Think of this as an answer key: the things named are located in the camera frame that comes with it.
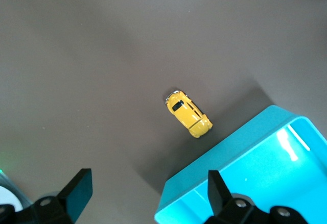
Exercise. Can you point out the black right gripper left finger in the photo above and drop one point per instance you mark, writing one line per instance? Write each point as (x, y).
(76, 193)

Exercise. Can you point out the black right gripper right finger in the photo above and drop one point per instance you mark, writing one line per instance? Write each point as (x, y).
(217, 193)

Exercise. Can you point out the yellow beetle toy car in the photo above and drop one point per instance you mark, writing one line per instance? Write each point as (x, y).
(187, 114)

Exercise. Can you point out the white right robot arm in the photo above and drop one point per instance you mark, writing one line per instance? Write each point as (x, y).
(7, 196)

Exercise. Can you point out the turquoise plastic bin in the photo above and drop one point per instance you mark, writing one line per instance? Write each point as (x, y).
(230, 152)

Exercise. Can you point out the brown table cover sheet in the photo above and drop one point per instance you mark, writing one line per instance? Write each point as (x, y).
(76, 55)

